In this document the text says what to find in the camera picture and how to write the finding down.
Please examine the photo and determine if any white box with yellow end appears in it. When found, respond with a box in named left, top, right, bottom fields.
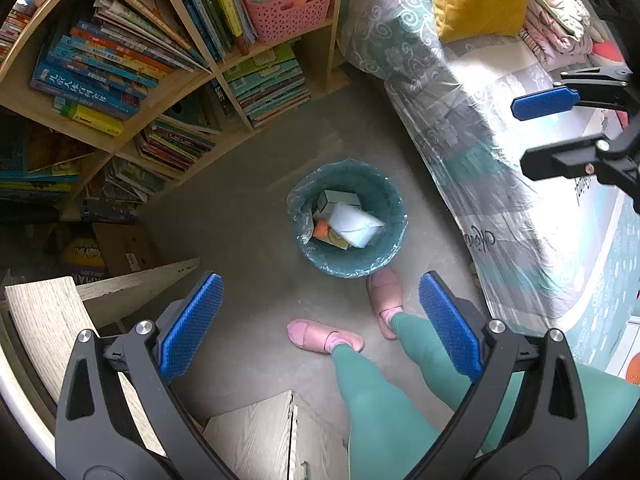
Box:
left=320, top=203, right=386, bottom=251

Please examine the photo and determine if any person's leg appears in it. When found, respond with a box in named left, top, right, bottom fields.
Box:
left=331, top=342, right=451, bottom=480
left=390, top=310, right=631, bottom=468

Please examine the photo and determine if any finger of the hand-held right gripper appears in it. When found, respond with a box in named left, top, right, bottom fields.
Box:
left=520, top=132, right=640, bottom=187
left=511, top=62, right=640, bottom=122

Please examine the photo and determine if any teal lined waste bin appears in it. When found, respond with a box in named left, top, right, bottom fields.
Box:
left=286, top=159, right=408, bottom=278

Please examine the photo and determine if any row of leaning picture books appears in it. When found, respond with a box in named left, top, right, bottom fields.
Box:
left=165, top=0, right=258, bottom=61

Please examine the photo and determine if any teal printed bed sheet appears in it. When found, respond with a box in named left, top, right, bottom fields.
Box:
left=570, top=195, right=640, bottom=377

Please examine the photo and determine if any brown cardboard box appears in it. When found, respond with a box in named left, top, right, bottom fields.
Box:
left=92, top=222, right=164, bottom=277

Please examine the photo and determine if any bed with patterned quilt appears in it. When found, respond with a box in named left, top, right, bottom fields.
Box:
left=336, top=0, right=640, bottom=331

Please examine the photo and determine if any person's left leg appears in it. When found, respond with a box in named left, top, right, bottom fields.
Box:
left=331, top=342, right=451, bottom=480

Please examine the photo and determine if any white and brown carton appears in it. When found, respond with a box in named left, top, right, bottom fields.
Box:
left=314, top=189, right=362, bottom=218

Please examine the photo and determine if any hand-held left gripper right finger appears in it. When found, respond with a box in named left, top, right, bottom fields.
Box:
left=415, top=271, right=591, bottom=480

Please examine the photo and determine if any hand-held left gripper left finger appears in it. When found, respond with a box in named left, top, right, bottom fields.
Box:
left=54, top=272, right=226, bottom=480

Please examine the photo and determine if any yellow and purple printed box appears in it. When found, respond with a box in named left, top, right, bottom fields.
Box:
left=56, top=234, right=110, bottom=279

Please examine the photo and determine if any pink plastic basket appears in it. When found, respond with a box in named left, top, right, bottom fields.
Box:
left=240, top=0, right=341, bottom=45

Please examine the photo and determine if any light wood desk panel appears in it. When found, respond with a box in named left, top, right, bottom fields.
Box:
left=4, top=258, right=202, bottom=458

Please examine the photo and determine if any pink slipper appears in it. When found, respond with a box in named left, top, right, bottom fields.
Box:
left=286, top=318, right=366, bottom=354
left=366, top=267, right=405, bottom=341

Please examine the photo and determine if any person's right leg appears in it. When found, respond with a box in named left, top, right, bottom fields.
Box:
left=390, top=310, right=631, bottom=468

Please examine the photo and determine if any curved wooden bookshelf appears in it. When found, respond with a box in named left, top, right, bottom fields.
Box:
left=0, top=0, right=351, bottom=221

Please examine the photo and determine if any stack of picture books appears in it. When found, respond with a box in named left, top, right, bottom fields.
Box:
left=135, top=112, right=222, bottom=174
left=30, top=0, right=211, bottom=137
left=0, top=115, right=83, bottom=203
left=222, top=42, right=313, bottom=129
left=80, top=157, right=167, bottom=222

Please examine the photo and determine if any yellow pillow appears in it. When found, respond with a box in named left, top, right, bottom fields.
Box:
left=425, top=0, right=531, bottom=44

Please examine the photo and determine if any light wood desk cabinet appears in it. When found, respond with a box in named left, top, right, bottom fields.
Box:
left=202, top=390, right=351, bottom=480

